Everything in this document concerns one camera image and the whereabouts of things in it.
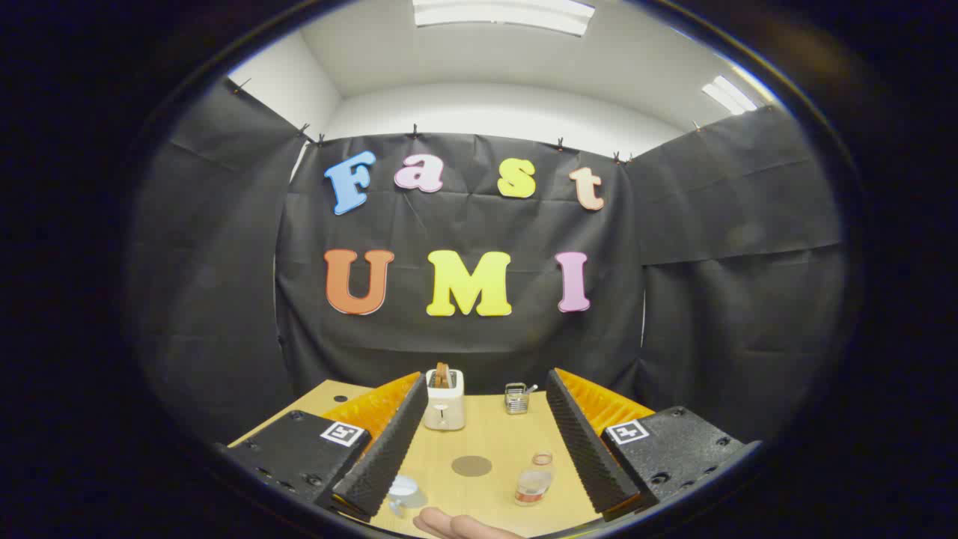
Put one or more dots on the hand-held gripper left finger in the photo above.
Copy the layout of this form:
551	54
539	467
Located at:
385	449

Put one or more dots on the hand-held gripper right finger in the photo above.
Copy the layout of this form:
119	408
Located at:
587	449

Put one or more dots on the clear juice bottle red label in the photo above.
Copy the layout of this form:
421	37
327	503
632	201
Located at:
534	483

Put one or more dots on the round brown coaster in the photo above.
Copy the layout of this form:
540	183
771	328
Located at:
471	466

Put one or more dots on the white toaster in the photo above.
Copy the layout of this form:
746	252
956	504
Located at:
444	408

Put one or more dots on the brown toast slice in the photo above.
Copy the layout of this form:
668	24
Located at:
442	374

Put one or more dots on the wooden table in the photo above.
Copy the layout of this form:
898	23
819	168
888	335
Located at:
494	438

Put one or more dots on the black backdrop cloth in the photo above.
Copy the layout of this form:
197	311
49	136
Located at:
464	337

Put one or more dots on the small ceiling light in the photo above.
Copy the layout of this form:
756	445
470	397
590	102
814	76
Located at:
727	95

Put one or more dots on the long ceiling light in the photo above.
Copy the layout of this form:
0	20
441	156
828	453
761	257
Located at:
501	15

